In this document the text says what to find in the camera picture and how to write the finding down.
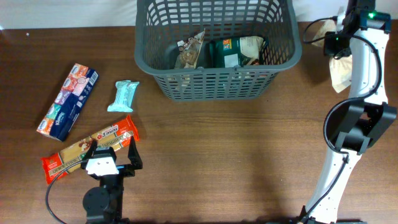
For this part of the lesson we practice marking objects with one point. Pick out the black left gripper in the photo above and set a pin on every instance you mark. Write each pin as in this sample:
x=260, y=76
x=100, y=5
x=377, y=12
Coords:
x=128, y=170

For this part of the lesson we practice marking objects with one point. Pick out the orange spaghetti packet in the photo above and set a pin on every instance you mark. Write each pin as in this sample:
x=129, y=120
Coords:
x=117, y=136

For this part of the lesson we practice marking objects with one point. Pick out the beige powder pouch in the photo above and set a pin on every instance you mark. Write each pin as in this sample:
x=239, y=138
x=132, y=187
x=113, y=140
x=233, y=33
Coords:
x=340, y=70

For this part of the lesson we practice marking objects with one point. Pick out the mint green bar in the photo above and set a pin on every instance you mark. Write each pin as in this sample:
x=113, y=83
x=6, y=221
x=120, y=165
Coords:
x=124, y=97

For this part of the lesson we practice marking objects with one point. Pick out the Kleenex tissue multipack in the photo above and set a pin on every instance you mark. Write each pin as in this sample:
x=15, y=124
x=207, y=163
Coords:
x=69, y=102

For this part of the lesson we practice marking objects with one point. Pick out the green snack bag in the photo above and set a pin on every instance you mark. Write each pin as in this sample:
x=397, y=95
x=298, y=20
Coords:
x=238, y=51

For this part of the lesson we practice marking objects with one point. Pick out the brown snack bag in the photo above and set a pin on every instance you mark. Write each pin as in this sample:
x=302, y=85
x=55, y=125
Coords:
x=189, y=51

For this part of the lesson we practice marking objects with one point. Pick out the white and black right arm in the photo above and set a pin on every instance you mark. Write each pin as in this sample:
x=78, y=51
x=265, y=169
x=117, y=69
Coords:
x=353, y=125

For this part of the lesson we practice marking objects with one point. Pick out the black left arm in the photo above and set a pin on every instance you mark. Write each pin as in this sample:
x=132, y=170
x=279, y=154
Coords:
x=104, y=203

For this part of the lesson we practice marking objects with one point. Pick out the grey plastic lattice basket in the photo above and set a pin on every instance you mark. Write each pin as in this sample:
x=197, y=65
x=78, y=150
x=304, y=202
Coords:
x=161, y=24

